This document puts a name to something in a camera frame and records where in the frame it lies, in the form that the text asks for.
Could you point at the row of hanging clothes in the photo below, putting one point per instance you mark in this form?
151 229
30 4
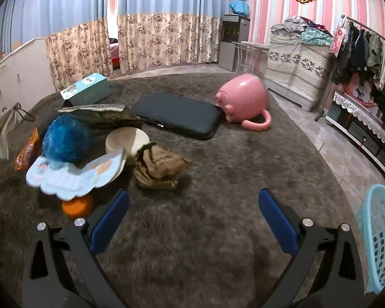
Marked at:
359 51

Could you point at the orange fruit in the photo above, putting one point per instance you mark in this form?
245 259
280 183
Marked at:
77 207

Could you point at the light blue tissue box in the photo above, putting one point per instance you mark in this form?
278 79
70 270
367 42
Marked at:
86 88

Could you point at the white lace cloth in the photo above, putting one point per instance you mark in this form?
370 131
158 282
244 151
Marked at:
362 112

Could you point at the low media stand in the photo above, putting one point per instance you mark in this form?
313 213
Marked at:
356 131

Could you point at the black padded case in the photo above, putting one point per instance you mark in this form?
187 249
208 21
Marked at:
176 114

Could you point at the colourful toy box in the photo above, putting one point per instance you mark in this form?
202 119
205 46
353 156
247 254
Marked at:
361 93

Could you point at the pink pig mug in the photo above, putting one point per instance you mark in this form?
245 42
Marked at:
243 98

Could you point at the blue plastic bag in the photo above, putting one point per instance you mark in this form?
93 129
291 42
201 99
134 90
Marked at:
65 139

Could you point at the white paper bowl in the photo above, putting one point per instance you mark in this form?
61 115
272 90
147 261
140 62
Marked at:
128 139

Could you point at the white cabinet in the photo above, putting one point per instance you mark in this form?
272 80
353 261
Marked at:
19 77

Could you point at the cabinet under patterned cloth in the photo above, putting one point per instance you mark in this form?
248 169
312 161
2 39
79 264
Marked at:
295 67

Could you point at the beige cloth bag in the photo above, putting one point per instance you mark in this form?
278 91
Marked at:
3 128

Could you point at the light blue plastic basket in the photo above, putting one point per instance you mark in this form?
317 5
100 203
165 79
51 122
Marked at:
377 237

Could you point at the blue cloth cover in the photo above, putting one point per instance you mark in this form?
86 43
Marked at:
239 8

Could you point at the blue floral curtain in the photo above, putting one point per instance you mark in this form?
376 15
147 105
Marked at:
170 22
67 22

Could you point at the camouflage print packet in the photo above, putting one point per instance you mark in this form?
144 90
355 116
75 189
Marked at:
109 115

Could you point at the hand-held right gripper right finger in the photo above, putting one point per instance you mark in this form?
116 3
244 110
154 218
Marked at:
277 224

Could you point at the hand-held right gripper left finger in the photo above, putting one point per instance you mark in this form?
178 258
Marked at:
110 221

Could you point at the grey water dispenser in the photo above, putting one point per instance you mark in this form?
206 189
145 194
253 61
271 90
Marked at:
232 45

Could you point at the brown paper bag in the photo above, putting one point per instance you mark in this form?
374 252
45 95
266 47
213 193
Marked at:
160 166

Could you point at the pile of clothes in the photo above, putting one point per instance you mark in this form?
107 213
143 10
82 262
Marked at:
308 32

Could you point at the metal clothes rack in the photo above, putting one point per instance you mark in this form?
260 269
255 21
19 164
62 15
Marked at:
365 25

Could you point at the orange snack packet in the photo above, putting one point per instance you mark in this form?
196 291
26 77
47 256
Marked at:
27 152

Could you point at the cloud-shaped paper card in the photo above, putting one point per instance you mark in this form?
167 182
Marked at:
67 179

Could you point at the pink hanging bag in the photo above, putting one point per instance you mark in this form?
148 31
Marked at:
338 37

